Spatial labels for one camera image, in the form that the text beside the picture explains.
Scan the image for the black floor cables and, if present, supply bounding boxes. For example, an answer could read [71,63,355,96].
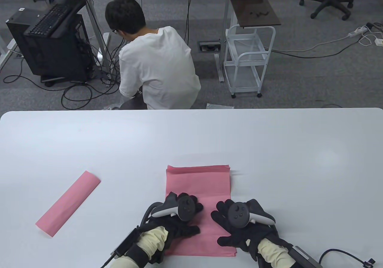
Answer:
[3,0,199,110]

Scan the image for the metal floor socket box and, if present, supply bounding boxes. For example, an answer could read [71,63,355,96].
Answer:
[198,41,221,52]

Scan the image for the white wire cart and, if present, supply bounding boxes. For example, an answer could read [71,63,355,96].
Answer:
[223,24,276,98]

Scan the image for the black white hand controller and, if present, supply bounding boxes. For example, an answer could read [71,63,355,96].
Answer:
[228,202,276,229]
[141,195,196,222]

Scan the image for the person's left forearm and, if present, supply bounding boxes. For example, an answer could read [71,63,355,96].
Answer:
[109,226,168,268]

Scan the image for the long dark floor cable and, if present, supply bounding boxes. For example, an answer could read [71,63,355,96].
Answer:
[271,36,364,59]

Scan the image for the black computer tower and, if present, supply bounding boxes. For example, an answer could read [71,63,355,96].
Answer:
[6,0,95,87]

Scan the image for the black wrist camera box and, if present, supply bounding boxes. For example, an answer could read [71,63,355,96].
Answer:
[111,229,140,258]
[287,246,323,268]

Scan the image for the metal desk leg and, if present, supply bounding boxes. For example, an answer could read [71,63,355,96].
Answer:
[66,0,111,84]

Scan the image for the person's right hand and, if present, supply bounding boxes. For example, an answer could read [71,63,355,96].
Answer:
[211,199,279,253]

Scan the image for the person's left hand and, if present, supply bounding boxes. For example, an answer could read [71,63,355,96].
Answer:
[148,192,204,240]

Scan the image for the white power strip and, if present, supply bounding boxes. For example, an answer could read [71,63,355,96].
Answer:
[348,26,369,38]

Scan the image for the pink paper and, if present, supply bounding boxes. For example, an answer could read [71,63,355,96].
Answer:
[35,170,101,238]
[165,165,237,256]

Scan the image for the black keyboard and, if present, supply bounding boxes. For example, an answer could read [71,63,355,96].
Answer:
[24,3,72,38]

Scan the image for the dark brown board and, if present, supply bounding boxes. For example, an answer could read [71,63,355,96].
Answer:
[230,0,282,29]

